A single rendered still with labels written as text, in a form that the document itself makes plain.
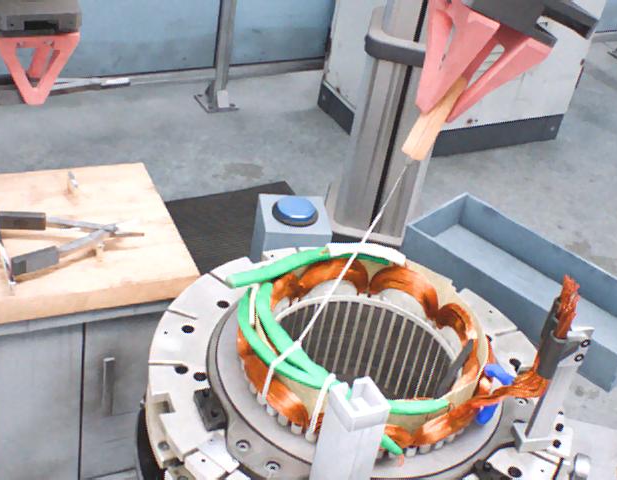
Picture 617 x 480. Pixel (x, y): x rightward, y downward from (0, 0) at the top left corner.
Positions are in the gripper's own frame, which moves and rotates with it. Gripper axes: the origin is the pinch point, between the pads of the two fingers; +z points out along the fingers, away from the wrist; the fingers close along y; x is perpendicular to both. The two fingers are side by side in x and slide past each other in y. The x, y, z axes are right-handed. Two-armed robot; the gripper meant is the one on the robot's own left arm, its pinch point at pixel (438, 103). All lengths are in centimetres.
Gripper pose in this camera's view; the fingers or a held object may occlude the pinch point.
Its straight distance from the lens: 62.5
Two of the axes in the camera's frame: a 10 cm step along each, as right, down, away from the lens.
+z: -4.5, 8.1, 3.8
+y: 8.6, 2.8, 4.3
